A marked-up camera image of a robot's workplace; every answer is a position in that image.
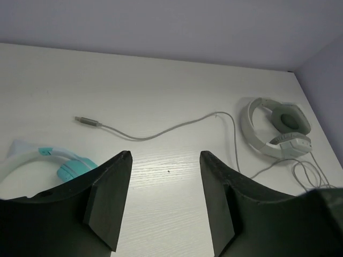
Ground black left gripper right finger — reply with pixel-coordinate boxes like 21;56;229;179
199;151;342;256

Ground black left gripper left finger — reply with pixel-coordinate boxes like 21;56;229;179
1;151;132;256

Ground teal white cat-ear headphones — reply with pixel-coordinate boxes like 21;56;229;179
1;139;98;183

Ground grey white gaming headset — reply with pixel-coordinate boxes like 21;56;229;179
240;97;312;159

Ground grey headset USB cable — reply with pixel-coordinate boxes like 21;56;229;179
73;111;338;189

